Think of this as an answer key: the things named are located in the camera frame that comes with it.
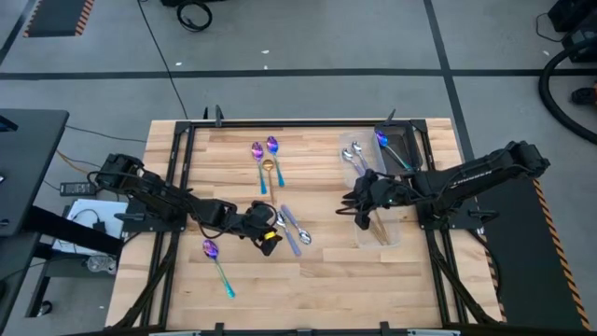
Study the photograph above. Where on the black diagonal stand beam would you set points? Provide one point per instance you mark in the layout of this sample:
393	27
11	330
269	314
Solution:
70	231

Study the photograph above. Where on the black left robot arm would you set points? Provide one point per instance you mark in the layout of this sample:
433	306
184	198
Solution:
158	193

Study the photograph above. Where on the dark grey plastic container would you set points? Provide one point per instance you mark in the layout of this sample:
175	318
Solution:
401	140

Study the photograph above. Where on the black power adapter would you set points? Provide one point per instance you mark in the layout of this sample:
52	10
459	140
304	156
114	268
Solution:
77	189

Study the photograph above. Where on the iridescent rainbow spoon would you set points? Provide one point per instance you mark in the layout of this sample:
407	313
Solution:
272	144
381	138
257	151
211	251

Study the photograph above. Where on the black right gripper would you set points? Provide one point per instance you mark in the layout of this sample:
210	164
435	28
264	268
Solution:
382	191

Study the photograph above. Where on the black mat orange hazard stripes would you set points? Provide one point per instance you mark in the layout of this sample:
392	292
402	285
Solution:
56	18
522	261

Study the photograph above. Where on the clear plastic object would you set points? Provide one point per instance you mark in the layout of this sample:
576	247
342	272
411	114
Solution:
100	264

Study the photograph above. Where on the clear plastic container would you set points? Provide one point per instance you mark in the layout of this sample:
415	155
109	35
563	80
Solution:
394	238
347	137

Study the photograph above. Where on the white paper pad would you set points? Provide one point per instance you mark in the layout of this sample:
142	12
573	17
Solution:
88	205

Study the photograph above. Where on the gold spoon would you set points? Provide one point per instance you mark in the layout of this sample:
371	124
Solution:
385	231
267	164
379	231

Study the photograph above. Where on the black caster wheel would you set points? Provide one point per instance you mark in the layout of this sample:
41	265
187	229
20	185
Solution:
45	309

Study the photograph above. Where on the black frame clamp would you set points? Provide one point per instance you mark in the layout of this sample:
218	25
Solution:
217	116
389	117

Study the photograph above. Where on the black equipment box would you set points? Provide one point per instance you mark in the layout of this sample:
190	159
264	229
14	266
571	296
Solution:
573	14

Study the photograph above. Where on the red and black device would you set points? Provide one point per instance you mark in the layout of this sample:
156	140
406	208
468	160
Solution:
583	95

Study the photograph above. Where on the black metal table frame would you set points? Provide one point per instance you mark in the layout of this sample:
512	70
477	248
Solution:
303	124

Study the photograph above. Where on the black side desk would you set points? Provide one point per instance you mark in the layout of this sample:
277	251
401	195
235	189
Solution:
28	163

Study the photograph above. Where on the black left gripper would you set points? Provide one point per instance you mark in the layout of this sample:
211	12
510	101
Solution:
259	217

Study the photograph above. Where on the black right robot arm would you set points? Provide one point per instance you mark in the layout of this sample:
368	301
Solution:
476	170

